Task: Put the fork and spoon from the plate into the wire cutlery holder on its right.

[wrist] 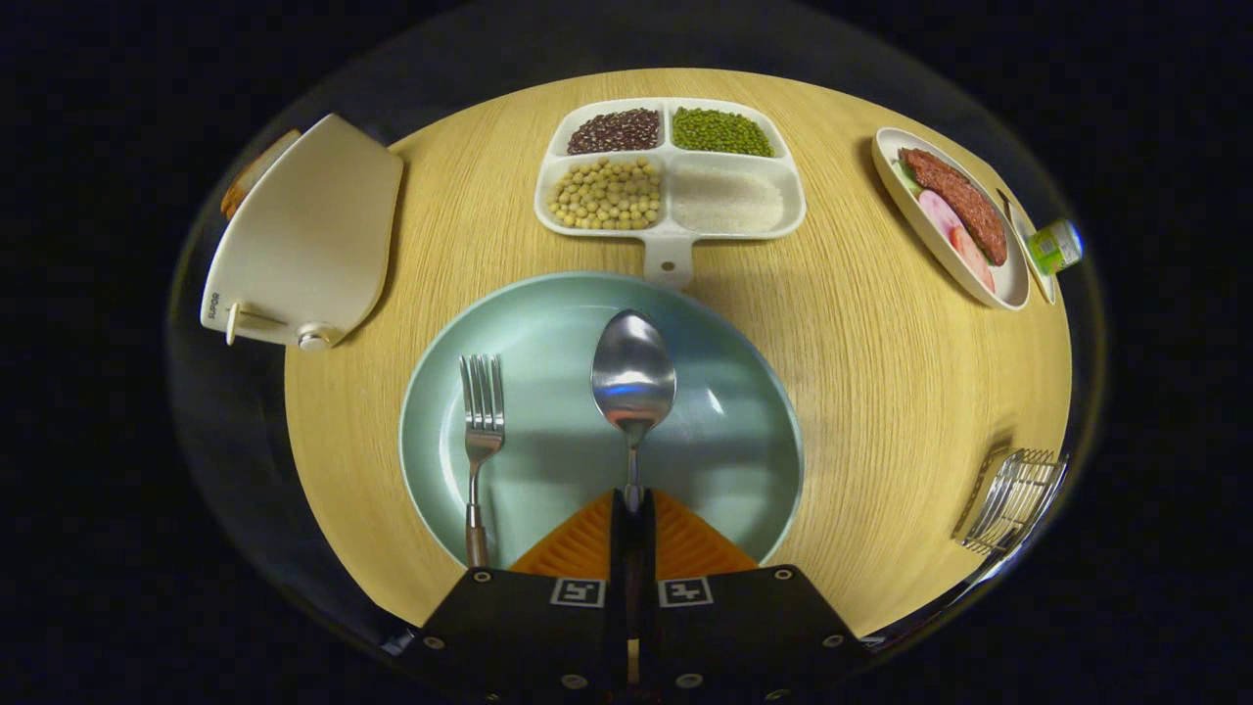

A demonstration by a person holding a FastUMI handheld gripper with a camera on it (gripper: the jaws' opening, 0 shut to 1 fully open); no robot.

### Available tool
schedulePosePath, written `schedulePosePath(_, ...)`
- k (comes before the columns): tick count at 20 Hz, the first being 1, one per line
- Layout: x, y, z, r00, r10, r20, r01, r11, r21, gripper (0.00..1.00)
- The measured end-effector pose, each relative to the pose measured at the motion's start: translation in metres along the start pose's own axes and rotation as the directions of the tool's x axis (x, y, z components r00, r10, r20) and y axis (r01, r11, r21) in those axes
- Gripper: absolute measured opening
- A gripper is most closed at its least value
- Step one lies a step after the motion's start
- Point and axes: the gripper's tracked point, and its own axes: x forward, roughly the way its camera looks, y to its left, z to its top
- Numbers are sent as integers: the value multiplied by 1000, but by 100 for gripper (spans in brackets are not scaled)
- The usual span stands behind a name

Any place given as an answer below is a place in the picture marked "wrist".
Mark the brown meat patty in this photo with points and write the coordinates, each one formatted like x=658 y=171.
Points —
x=964 y=201

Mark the small white coaster dish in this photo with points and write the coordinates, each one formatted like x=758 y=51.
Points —
x=1023 y=230

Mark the white toaster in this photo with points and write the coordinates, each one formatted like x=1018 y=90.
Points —
x=303 y=235

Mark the white plate with meat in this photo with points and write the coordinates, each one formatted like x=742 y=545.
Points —
x=905 y=211

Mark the red meat slice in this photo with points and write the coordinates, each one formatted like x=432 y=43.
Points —
x=971 y=259

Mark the pale green round plate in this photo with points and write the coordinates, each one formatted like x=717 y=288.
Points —
x=548 y=333

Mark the pile of green beans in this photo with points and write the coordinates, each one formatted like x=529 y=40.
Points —
x=722 y=132

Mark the toast bread slice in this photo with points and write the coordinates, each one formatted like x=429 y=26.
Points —
x=250 y=181

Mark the white divided tray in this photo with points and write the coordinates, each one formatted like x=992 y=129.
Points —
x=668 y=162

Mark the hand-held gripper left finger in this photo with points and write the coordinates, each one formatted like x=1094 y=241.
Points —
x=529 y=627

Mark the pile of yellow soybeans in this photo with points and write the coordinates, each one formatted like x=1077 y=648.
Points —
x=605 y=194

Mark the pink ham slice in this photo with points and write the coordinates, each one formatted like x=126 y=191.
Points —
x=938 y=212

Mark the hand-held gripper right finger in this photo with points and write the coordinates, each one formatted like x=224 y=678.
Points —
x=744 y=627

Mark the green and silver bottle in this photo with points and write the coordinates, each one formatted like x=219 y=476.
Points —
x=1054 y=247

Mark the pile of red beans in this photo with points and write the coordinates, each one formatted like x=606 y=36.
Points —
x=615 y=131

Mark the pile of white rice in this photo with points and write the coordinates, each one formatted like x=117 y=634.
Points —
x=726 y=201

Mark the green lettuce leaf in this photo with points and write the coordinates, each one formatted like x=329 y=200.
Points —
x=904 y=176

